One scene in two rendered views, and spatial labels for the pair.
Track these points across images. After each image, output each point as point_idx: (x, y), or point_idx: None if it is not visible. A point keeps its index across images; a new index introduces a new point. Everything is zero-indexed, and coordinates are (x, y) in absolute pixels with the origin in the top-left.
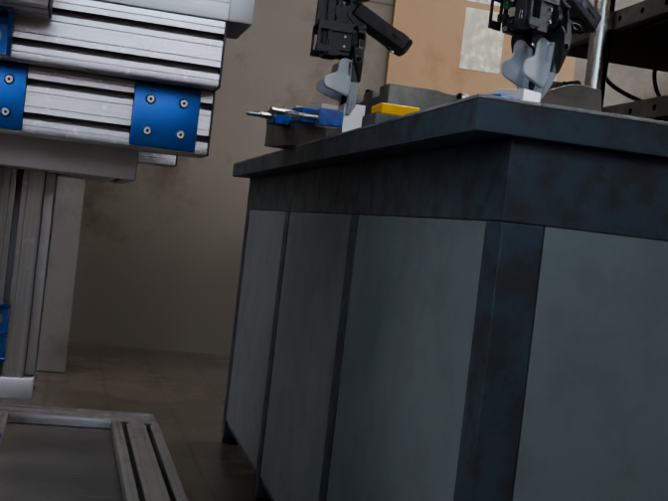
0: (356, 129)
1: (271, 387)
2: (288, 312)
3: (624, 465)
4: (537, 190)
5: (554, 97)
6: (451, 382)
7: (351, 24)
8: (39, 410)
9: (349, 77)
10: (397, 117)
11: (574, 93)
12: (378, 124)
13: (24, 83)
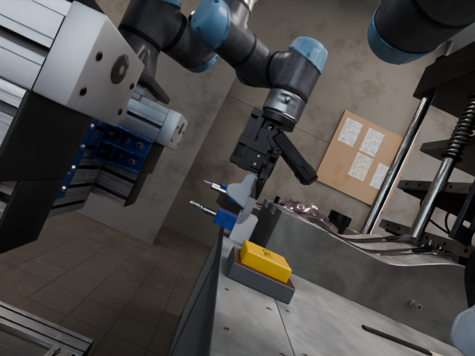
0: (220, 259)
1: (181, 335)
2: (198, 303)
3: None
4: None
5: (437, 272)
6: None
7: (266, 147)
8: (20, 318)
9: (250, 191)
10: (209, 352)
11: (459, 274)
12: (215, 297)
13: None
